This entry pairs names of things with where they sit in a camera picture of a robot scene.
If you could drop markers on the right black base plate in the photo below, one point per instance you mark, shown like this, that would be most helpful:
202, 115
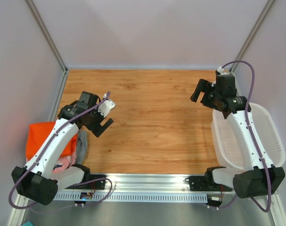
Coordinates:
199, 184

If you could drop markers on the aluminium frame post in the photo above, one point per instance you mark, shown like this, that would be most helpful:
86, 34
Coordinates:
41, 25
256, 27

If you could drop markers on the teal object at bottom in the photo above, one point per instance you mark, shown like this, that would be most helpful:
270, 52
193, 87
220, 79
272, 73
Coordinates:
27, 224

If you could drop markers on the right aluminium frame post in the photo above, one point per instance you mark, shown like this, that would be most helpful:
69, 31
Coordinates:
256, 27

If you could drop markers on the slotted cable duct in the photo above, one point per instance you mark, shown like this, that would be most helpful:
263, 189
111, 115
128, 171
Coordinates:
132, 197

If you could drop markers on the white laundry basket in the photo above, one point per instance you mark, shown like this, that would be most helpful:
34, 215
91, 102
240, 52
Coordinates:
226, 147

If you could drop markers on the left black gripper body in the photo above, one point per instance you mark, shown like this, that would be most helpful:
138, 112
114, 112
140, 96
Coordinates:
96, 118

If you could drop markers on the aluminium front rail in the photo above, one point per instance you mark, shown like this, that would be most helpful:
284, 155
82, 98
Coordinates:
147, 183

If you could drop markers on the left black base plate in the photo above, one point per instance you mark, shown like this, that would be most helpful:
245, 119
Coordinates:
97, 185

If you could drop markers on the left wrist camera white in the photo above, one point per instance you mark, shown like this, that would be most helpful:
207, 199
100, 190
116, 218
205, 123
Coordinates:
105, 108

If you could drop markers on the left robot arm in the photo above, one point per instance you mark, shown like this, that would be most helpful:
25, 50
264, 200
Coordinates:
36, 180

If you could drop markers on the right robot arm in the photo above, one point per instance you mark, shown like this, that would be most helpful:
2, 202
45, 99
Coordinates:
260, 175

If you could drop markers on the grey shirt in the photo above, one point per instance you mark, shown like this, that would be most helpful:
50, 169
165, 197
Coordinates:
81, 147

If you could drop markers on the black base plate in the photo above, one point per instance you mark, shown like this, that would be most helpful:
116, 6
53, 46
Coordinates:
97, 185
199, 184

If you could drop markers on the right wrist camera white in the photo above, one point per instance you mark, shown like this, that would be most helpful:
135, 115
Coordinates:
218, 73

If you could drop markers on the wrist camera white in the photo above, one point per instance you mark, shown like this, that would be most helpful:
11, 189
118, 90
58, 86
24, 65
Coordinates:
218, 73
105, 108

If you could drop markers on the orange garment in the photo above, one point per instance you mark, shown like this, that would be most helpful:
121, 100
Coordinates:
38, 133

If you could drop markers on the left aluminium frame post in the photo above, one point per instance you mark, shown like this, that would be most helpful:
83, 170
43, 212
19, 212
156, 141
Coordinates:
41, 25

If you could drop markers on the pink patterned garment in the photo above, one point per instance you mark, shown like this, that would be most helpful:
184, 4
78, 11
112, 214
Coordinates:
64, 163

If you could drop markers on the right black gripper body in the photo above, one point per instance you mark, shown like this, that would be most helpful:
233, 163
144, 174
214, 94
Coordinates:
204, 94

